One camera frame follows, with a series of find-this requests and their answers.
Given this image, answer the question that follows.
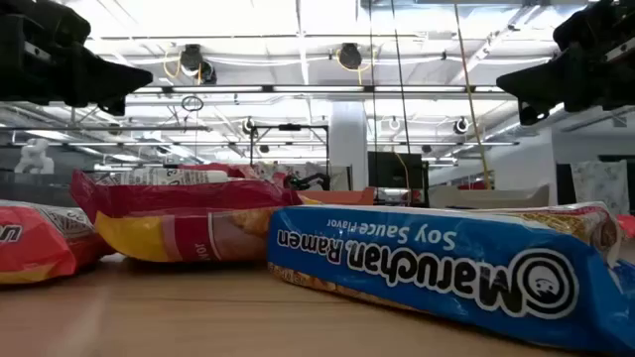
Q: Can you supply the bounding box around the long ceiling light bar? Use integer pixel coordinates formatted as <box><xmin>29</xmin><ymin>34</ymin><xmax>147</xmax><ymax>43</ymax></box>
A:
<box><xmin>126</xmin><ymin>84</ymin><xmax>518</xmax><ymax>96</ymax></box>

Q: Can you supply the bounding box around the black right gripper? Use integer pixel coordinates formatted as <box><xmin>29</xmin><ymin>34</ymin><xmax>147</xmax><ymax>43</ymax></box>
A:
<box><xmin>495</xmin><ymin>0</ymin><xmax>635</xmax><ymax>128</ymax></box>

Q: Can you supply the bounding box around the black panel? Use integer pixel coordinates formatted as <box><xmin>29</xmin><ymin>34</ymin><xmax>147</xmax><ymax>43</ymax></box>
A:
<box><xmin>555</xmin><ymin>162</ymin><xmax>576</xmax><ymax>207</ymax></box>

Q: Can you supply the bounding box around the black background frame rig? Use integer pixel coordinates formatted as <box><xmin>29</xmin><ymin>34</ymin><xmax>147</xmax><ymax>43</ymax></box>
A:
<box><xmin>248</xmin><ymin>123</ymin><xmax>331</xmax><ymax>192</ymax></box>

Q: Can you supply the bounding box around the orange chicken ramen pack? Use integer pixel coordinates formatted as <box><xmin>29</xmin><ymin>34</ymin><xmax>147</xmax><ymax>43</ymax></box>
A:
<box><xmin>0</xmin><ymin>198</ymin><xmax>116</xmax><ymax>285</ymax></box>
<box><xmin>616</xmin><ymin>213</ymin><xmax>635</xmax><ymax>240</ymax></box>

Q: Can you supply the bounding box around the black monitor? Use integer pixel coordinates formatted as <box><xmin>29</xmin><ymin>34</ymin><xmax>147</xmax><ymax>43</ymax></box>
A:
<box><xmin>367</xmin><ymin>151</ymin><xmax>427</xmax><ymax>205</ymax></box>

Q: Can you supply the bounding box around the grey cloth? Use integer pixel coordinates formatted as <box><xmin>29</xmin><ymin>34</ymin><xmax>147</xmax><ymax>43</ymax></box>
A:
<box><xmin>305</xmin><ymin>163</ymin><xmax>352</xmax><ymax>192</ymax></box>

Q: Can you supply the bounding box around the red beef ramen pack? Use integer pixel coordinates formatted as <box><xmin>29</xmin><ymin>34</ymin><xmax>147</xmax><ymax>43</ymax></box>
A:
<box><xmin>68</xmin><ymin>166</ymin><xmax>305</xmax><ymax>264</ymax></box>

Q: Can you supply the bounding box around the white pillar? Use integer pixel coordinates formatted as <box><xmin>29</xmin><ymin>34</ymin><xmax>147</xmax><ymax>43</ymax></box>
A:
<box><xmin>328</xmin><ymin>101</ymin><xmax>370</xmax><ymax>192</ymax></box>

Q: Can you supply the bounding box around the thin black hanging cable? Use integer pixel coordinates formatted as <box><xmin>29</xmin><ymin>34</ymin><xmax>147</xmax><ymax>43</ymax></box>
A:
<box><xmin>367</xmin><ymin>0</ymin><xmax>379</xmax><ymax>202</ymax></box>

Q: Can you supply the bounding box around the white figure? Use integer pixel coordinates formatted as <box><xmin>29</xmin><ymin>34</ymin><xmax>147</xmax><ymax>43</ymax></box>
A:
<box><xmin>13</xmin><ymin>137</ymin><xmax>56</xmax><ymax>176</ymax></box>

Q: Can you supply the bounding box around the floral cloth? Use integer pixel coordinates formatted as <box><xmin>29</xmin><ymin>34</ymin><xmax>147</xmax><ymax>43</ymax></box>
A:
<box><xmin>251</xmin><ymin>161</ymin><xmax>312</xmax><ymax>192</ymax></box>
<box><xmin>570</xmin><ymin>159</ymin><xmax>631</xmax><ymax>223</ymax></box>

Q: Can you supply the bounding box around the thin yellow cable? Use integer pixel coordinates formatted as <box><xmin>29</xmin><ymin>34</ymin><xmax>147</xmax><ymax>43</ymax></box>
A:
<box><xmin>393</xmin><ymin>151</ymin><xmax>412</xmax><ymax>205</ymax></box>

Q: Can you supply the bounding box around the light grey plastic bin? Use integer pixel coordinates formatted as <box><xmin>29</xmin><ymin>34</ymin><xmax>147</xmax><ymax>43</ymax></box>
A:
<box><xmin>428</xmin><ymin>183</ymin><xmax>551</xmax><ymax>210</ymax></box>

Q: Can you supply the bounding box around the blue soy sauce ramen pack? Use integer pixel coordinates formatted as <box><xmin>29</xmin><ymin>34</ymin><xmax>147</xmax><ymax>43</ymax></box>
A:
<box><xmin>266</xmin><ymin>200</ymin><xmax>635</xmax><ymax>354</ymax></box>

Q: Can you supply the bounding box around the black hanging wire loop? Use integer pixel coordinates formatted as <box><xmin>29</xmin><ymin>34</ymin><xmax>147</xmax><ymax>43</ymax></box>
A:
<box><xmin>181</xmin><ymin>94</ymin><xmax>205</xmax><ymax>113</ymax></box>

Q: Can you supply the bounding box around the orange plastic bin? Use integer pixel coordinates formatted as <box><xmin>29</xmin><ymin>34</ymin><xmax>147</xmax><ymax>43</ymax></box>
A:
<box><xmin>296</xmin><ymin>186</ymin><xmax>377</xmax><ymax>207</ymax></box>

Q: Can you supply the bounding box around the yellow hanging cable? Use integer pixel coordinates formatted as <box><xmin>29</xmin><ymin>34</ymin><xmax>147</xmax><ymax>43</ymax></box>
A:
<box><xmin>453</xmin><ymin>0</ymin><xmax>493</xmax><ymax>191</ymax></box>

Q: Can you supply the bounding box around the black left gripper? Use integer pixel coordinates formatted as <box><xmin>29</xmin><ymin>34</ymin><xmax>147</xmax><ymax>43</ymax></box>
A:
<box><xmin>0</xmin><ymin>0</ymin><xmax>154</xmax><ymax>118</ymax></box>

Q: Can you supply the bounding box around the black ceiling cable reel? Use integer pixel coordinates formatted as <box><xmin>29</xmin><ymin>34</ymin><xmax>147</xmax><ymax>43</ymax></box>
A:
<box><xmin>179</xmin><ymin>43</ymin><xmax>205</xmax><ymax>75</ymax></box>
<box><xmin>197</xmin><ymin>59</ymin><xmax>218</xmax><ymax>85</ymax></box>
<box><xmin>336</xmin><ymin>43</ymin><xmax>364</xmax><ymax>71</ymax></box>

